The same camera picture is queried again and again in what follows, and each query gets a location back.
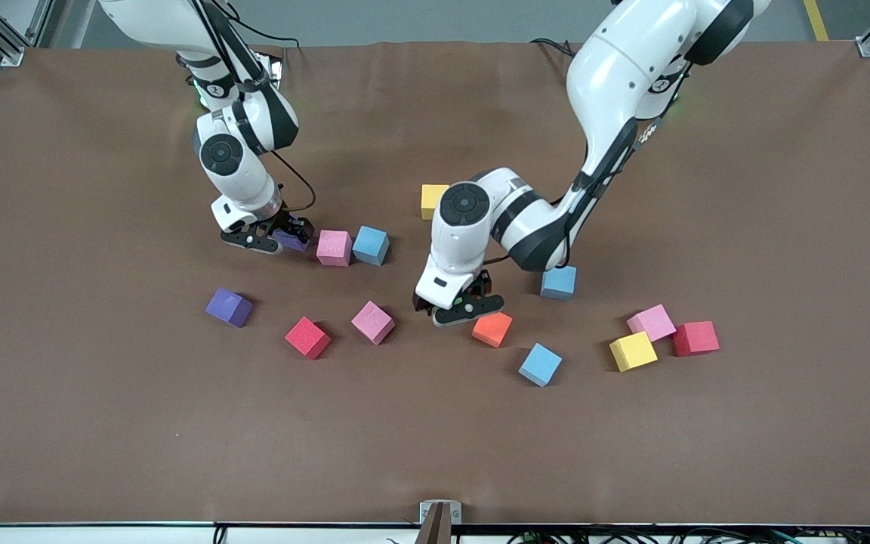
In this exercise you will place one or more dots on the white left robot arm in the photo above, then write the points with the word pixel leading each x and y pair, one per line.
pixel 616 68

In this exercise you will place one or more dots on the yellow floor tape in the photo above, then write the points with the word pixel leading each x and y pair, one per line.
pixel 820 32

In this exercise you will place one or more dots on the red foam cube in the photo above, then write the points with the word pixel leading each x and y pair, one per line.
pixel 307 337
pixel 695 338

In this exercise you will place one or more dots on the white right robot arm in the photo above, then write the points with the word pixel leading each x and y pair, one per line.
pixel 239 170

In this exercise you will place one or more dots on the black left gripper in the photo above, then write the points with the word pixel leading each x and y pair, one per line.
pixel 479 285

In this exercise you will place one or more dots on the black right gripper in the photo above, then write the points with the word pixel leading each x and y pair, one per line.
pixel 288 224

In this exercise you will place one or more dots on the purple foam cube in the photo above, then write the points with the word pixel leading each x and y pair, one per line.
pixel 293 243
pixel 229 307

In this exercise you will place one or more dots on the yellow foam cube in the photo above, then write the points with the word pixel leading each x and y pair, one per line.
pixel 633 351
pixel 431 200

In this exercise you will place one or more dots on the pink foam cube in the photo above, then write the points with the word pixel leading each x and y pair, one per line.
pixel 372 322
pixel 652 322
pixel 334 248

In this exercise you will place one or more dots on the grey metal bracket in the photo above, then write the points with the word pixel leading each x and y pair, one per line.
pixel 425 512

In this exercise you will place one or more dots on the orange foam cube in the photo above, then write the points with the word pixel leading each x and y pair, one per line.
pixel 494 331

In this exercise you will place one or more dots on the dark camera mount pole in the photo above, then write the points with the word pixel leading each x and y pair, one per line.
pixel 436 529

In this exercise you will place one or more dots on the light blue foam cube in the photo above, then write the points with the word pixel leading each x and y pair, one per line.
pixel 558 284
pixel 540 364
pixel 371 245

